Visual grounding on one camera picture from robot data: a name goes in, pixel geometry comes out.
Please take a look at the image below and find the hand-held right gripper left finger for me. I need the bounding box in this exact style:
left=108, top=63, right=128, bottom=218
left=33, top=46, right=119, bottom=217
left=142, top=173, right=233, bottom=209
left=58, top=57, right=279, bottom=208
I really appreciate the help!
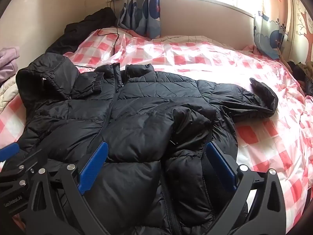
left=24, top=141, right=110, bottom=235

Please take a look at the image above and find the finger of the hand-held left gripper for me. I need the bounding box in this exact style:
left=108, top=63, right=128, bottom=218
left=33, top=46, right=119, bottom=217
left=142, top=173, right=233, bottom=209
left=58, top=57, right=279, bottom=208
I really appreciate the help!
left=0, top=149, right=50, bottom=194
left=0, top=142, right=20, bottom=162

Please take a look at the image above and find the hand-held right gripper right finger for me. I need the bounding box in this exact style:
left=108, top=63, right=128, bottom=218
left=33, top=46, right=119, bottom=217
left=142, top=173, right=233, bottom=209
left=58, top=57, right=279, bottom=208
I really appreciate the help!
left=206, top=141, right=288, bottom=235

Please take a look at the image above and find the black puffer jacket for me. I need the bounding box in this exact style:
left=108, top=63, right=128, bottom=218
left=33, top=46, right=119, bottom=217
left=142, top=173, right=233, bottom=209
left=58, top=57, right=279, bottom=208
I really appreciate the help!
left=15, top=52, right=279, bottom=235

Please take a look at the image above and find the dark clothes pile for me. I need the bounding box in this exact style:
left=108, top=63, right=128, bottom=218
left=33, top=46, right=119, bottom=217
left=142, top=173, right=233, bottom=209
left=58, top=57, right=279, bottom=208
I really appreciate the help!
left=286, top=60, right=313, bottom=96

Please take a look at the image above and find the cream quilted blanket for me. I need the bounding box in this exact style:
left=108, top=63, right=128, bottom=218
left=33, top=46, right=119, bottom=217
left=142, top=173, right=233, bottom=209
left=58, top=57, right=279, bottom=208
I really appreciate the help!
left=0, top=75, right=27, bottom=114

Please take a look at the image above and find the lilac cloth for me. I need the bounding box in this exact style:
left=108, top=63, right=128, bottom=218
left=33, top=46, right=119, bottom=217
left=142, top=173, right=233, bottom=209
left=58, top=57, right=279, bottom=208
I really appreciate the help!
left=0, top=46, right=20, bottom=84

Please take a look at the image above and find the pink checked bed cover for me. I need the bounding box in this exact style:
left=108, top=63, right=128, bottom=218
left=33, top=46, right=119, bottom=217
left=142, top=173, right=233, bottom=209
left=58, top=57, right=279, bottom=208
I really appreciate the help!
left=0, top=27, right=313, bottom=226

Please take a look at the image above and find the dark coat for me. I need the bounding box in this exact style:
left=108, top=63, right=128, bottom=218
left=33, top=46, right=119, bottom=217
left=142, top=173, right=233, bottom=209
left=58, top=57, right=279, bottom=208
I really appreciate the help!
left=48, top=7, right=118, bottom=54

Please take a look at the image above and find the blue patterned curtain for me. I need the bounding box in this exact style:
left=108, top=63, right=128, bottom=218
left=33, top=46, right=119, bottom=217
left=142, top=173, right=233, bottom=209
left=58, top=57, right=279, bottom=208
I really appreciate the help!
left=253, top=0, right=294, bottom=60
left=117, top=0, right=162, bottom=40

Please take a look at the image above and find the black charging cable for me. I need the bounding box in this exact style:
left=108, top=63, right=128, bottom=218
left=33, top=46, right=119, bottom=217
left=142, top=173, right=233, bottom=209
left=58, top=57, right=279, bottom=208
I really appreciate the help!
left=73, top=0, right=120, bottom=69

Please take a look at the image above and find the tree wall sticker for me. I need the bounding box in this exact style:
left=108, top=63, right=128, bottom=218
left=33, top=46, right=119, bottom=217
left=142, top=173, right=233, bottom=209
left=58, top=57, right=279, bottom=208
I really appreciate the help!
left=292, top=0, right=313, bottom=64

